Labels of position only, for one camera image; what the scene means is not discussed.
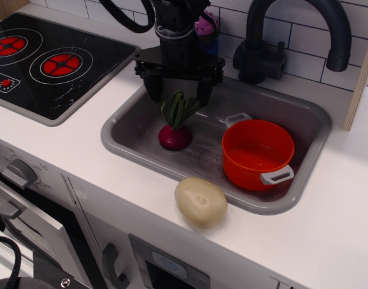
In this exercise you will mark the orange toy pot grey handles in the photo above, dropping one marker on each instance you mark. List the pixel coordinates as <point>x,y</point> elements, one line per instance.
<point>256,153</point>

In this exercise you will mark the dark grey toy faucet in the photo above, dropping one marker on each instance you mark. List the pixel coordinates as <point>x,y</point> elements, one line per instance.
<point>255,62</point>

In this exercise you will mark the grey oven knob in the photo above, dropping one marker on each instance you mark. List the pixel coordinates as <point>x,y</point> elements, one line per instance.
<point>20,173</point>

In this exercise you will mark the light wooden side panel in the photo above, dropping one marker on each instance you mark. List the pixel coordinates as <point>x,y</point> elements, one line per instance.
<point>359,22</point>

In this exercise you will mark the grey plastic sink basin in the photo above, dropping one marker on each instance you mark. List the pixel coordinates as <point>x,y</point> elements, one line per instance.
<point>132,132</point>

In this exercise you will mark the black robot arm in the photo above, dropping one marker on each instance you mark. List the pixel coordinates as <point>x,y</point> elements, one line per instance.
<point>178,15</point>

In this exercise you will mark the beige toy potato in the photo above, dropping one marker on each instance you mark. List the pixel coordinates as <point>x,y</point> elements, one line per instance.
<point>202,203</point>

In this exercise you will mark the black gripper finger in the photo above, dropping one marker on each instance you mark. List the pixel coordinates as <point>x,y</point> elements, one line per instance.
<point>204,90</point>
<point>154,85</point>

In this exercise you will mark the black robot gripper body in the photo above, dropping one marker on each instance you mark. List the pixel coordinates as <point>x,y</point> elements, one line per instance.
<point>178,56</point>

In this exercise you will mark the grey cabinet door handle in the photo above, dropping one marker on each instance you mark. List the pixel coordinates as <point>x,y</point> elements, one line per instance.
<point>109,256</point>

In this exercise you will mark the purple toy beet green leaves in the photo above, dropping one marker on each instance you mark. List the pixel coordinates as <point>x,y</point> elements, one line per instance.
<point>176,109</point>

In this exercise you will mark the grey oven door handle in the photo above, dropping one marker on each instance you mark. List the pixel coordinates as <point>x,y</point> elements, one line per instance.
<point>10,208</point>

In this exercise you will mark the toy oven door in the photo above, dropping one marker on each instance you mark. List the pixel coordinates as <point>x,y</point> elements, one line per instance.
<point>46,235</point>

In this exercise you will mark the black toy stove top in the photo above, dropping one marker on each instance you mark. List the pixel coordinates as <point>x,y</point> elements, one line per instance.
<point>48,70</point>

